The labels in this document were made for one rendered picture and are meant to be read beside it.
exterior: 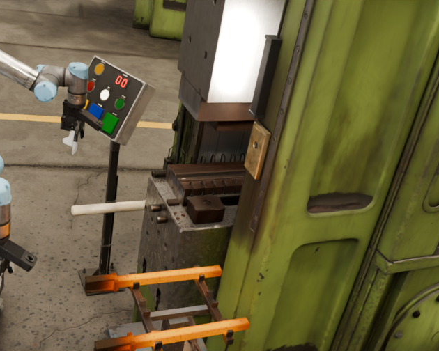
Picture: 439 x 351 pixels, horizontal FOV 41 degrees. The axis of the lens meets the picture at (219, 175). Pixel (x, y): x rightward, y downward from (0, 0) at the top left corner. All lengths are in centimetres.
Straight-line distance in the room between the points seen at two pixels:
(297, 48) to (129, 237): 208
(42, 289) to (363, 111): 194
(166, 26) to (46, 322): 463
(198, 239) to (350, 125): 69
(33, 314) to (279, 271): 143
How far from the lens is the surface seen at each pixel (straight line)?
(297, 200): 190
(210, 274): 191
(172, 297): 232
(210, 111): 207
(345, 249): 224
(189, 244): 217
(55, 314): 308
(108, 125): 256
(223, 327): 173
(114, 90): 261
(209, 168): 237
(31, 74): 225
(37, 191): 394
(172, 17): 700
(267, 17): 197
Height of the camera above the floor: 214
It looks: 29 degrees down
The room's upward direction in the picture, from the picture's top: 12 degrees clockwise
